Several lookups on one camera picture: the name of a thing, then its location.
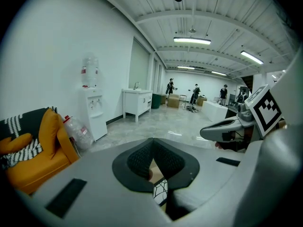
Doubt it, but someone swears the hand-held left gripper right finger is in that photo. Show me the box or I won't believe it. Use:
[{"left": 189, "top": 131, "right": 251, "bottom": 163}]
[{"left": 152, "top": 138, "right": 245, "bottom": 222}]

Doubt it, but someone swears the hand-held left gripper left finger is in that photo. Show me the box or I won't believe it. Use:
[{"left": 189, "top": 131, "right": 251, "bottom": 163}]
[{"left": 18, "top": 138, "right": 176, "bottom": 227}]

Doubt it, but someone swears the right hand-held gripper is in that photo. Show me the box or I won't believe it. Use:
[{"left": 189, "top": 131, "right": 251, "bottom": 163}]
[{"left": 200, "top": 84, "right": 288, "bottom": 151}]

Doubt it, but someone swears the white counter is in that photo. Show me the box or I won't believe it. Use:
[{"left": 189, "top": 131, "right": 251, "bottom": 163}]
[{"left": 201, "top": 100, "right": 229, "bottom": 123}]

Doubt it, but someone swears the black and white machine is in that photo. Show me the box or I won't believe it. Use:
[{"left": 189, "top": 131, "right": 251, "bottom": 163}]
[{"left": 236, "top": 86, "right": 250, "bottom": 104}]

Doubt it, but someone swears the large cardboard box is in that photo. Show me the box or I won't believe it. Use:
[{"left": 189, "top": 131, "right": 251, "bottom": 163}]
[{"left": 167, "top": 94, "right": 181, "bottom": 108}]

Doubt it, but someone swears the orange sofa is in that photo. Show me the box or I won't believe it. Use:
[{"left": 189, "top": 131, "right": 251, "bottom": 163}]
[{"left": 0, "top": 107, "right": 80, "bottom": 195}]

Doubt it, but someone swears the clear water bottle red cap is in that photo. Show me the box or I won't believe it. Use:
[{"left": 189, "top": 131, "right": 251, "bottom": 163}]
[{"left": 62, "top": 115, "right": 95, "bottom": 150}]

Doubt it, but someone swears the dark green bin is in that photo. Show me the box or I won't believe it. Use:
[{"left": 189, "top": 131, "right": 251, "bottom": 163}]
[{"left": 151, "top": 93, "right": 162, "bottom": 109}]

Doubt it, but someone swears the large orange cushion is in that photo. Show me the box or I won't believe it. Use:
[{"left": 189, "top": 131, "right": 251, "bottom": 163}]
[{"left": 38, "top": 108, "right": 60, "bottom": 160}]

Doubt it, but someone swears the white water dispenser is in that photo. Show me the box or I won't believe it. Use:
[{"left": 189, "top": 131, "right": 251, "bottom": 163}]
[{"left": 79, "top": 87, "right": 108, "bottom": 142}]

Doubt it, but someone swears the white sink cabinet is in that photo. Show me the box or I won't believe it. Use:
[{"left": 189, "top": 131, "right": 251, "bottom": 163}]
[{"left": 122, "top": 88, "right": 153, "bottom": 123}]

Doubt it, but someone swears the small orange pillow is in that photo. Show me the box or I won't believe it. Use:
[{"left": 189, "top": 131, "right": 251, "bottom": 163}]
[{"left": 0, "top": 133, "right": 33, "bottom": 155}]

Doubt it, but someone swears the grey window blind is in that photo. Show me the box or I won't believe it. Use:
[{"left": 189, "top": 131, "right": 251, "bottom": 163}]
[{"left": 128, "top": 37, "right": 151, "bottom": 90}]

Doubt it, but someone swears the clear water bottle red label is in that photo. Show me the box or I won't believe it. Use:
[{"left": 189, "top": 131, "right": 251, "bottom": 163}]
[{"left": 81, "top": 52, "right": 100, "bottom": 88}]

